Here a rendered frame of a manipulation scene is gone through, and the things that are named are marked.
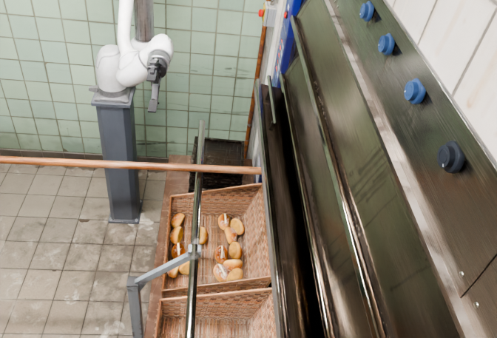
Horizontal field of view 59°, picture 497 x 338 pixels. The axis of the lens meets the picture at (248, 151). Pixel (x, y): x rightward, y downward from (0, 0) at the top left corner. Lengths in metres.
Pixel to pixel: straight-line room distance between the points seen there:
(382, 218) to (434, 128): 0.23
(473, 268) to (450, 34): 0.34
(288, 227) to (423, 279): 0.62
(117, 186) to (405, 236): 2.27
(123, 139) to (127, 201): 0.53
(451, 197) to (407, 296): 0.20
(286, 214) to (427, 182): 0.67
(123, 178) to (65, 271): 0.66
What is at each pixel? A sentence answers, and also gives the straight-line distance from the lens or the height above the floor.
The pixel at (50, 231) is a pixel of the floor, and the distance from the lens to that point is 3.19.
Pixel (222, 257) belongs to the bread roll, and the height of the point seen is 0.64.
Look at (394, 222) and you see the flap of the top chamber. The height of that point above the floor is 1.82.
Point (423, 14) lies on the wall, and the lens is 0.84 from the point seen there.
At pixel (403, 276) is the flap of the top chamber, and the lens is 0.85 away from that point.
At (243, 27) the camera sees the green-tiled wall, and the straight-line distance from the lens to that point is 2.80.
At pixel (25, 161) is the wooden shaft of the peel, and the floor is 1.20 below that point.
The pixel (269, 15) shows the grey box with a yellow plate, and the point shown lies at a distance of 2.39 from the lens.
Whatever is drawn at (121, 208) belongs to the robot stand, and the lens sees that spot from 3.04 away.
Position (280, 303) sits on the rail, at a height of 1.44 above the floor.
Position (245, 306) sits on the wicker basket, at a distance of 1.99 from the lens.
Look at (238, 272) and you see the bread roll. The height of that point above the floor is 0.65.
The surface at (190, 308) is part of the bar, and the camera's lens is 1.43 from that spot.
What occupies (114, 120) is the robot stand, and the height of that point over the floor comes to 0.88.
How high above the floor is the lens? 2.43
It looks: 41 degrees down
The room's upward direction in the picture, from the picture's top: 9 degrees clockwise
